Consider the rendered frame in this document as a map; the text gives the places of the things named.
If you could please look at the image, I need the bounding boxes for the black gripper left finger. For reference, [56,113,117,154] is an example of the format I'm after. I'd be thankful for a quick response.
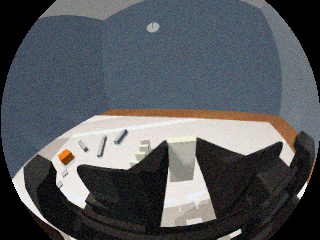
[76,140,169,227]

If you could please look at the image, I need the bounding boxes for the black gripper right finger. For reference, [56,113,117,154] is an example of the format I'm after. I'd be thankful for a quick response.
[195,137,283,219]

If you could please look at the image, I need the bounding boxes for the orange block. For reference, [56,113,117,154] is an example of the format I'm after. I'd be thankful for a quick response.
[57,149,73,165]

